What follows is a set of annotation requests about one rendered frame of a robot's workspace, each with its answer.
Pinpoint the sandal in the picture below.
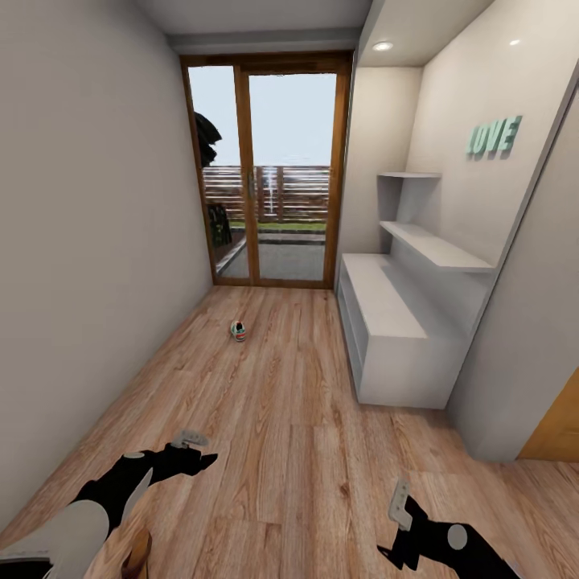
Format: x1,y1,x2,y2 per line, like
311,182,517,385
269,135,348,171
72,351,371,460
121,528,152,579

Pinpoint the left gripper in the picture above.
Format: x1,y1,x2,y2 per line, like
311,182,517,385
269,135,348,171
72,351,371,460
164,444,218,478

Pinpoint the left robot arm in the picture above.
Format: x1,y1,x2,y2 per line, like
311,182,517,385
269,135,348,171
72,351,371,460
0,428,218,579

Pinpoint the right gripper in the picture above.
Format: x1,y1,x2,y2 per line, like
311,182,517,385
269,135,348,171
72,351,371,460
376,499,433,570

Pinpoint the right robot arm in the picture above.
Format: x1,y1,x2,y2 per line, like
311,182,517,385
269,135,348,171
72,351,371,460
376,478,525,579

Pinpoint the gym shoe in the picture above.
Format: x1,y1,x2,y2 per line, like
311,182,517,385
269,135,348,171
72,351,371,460
231,321,245,342

